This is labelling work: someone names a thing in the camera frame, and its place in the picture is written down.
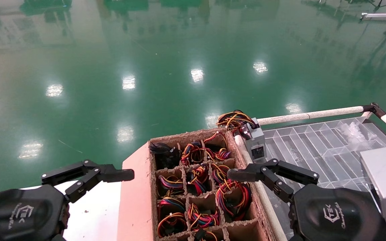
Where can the clear plastic compartment tray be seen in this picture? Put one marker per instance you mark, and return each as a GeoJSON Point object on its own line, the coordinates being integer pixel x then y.
{"type": "Point", "coordinates": [313, 150]}

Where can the white metal stand base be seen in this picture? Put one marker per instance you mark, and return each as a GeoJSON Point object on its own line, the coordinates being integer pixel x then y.
{"type": "Point", "coordinates": [377, 15]}

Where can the brown cardboard box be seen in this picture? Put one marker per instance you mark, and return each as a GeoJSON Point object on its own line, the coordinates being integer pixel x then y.
{"type": "Point", "coordinates": [134, 201]}

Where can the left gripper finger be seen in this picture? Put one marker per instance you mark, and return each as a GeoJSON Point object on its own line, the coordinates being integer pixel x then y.
{"type": "Point", "coordinates": [112, 174]}

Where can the white frame rail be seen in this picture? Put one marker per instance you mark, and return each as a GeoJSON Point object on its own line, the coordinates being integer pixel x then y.
{"type": "Point", "coordinates": [297, 117]}

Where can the crumpled clear plastic wrap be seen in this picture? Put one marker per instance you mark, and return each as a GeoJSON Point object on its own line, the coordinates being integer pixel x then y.
{"type": "Point", "coordinates": [357, 132]}

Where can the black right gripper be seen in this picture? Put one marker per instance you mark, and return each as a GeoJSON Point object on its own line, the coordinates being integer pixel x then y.
{"type": "Point", "coordinates": [333, 214]}

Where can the cardboard divider grid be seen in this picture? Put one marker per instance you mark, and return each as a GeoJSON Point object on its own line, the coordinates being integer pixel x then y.
{"type": "Point", "coordinates": [204, 200]}

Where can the black bar corner joint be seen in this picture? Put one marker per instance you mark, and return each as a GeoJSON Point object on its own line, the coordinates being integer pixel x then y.
{"type": "Point", "coordinates": [374, 108]}

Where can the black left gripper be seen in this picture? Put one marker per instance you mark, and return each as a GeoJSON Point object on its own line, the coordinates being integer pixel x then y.
{"type": "Point", "coordinates": [15, 214]}

